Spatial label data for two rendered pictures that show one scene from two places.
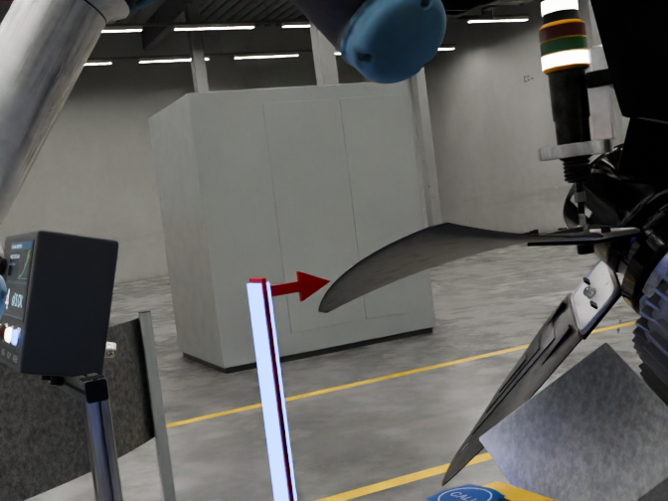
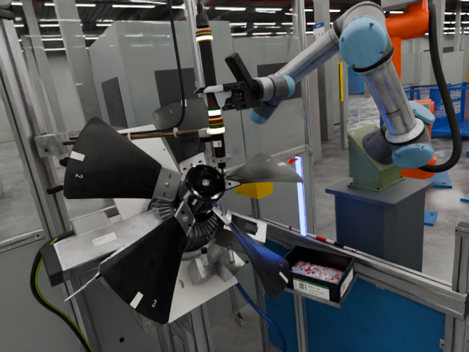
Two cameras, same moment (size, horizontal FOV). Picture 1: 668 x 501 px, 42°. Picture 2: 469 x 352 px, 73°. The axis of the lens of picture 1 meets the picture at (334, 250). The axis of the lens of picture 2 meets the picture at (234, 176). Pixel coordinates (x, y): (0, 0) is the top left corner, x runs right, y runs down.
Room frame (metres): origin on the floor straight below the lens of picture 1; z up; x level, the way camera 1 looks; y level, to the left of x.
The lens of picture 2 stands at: (1.77, -0.32, 1.47)
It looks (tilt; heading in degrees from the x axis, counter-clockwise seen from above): 16 degrees down; 173
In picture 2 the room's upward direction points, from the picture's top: 7 degrees counter-clockwise
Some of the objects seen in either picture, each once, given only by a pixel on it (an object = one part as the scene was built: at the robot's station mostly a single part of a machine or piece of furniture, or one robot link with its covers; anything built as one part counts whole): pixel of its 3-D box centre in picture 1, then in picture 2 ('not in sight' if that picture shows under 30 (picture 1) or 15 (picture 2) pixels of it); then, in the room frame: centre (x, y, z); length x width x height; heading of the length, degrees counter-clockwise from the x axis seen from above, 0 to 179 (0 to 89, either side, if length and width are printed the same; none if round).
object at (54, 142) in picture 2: not in sight; (53, 144); (0.57, -0.81, 1.35); 0.10 x 0.07 x 0.09; 65
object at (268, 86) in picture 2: not in sight; (259, 89); (0.74, -0.08, 1.45); 0.08 x 0.05 x 0.08; 29
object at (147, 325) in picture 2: not in sight; (142, 295); (0.65, -0.60, 0.73); 0.15 x 0.09 x 0.22; 30
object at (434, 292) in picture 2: not in sight; (327, 251); (0.74, 0.12, 0.82); 0.90 x 0.04 x 0.08; 30
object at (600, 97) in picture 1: (581, 103); (216, 144); (0.83, -0.25, 1.31); 0.09 x 0.07 x 0.10; 65
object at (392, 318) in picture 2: not in sight; (331, 331); (0.74, 0.12, 0.45); 0.82 x 0.02 x 0.66; 30
